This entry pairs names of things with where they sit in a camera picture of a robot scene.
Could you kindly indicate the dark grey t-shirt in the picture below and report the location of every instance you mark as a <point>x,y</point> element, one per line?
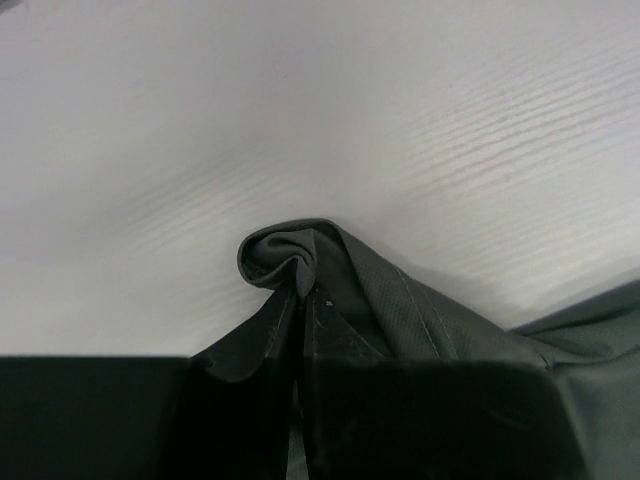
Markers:
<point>589,350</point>

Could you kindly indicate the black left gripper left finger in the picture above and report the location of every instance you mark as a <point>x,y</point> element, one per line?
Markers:
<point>220,414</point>

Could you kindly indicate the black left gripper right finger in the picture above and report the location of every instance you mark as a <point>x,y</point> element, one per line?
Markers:
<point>370,417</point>

